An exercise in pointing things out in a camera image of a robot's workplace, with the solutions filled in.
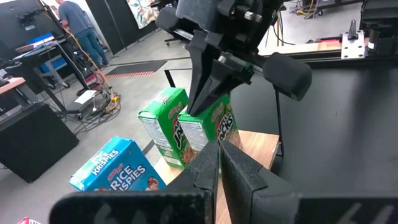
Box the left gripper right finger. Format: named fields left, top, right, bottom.
left=220, top=140, right=398, bottom=224

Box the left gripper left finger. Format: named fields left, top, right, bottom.
left=49, top=141, right=220, bottom=224

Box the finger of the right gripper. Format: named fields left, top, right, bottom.
left=201, top=58, right=254, bottom=111
left=185, top=30, right=218, bottom=118

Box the blue Rice Krispies cereal box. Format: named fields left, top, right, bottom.
left=68, top=136, right=167, bottom=192

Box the green Apple Jacks cereal box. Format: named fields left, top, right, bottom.
left=138, top=86, right=190, bottom=170
left=177, top=93, right=243, bottom=162

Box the red Froot Loops cereal box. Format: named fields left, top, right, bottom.
left=16, top=217, right=43, bottom=224

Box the black floor mat striped edge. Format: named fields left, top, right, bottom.
left=104, top=60, right=169, bottom=79

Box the floral printed banner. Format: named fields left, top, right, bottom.
left=126, top=0, right=161, bottom=30

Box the black cart with equipment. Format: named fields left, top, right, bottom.
left=63, top=27, right=121, bottom=114

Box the black table mat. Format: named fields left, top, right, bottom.
left=229, top=58, right=398, bottom=194

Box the black partition panel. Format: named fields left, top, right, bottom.
left=85, top=0, right=159, bottom=56

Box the white paper sheet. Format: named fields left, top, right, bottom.
left=73, top=90, right=98, bottom=105

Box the black cabinet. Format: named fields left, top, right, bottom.
left=0, top=101, right=80, bottom=184

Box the person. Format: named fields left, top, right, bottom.
left=55, top=0, right=109, bottom=68

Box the blue chair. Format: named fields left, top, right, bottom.
left=28, top=32, right=68, bottom=77

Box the black monitor panel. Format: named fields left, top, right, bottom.
left=0, top=0, right=65, bottom=60

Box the black aluminium table frame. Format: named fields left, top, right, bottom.
left=257, top=51, right=398, bottom=70

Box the white metal bracket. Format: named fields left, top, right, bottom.
left=341, top=19, right=367, bottom=60

